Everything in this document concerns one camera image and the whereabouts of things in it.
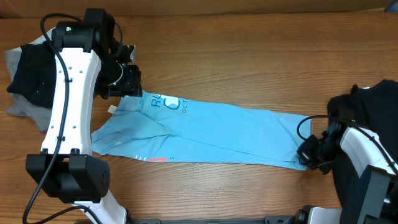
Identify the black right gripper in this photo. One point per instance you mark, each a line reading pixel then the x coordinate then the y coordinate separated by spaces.
pixel 303 150

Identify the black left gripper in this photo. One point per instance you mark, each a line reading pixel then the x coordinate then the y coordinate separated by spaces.
pixel 130 88

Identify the light blue printed t-shirt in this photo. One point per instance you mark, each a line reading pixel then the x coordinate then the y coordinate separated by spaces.
pixel 161 128

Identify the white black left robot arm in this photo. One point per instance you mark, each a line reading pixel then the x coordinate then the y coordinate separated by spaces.
pixel 89 62

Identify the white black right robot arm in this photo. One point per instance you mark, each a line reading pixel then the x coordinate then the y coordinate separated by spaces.
pixel 365 175

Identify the black garment pile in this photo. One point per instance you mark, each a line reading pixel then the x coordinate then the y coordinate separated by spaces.
pixel 375 108

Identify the black folded polo shirt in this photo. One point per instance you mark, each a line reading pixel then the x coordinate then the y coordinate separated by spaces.
pixel 35 75

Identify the grey folded garment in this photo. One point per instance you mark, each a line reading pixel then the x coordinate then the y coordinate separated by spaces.
pixel 21 106

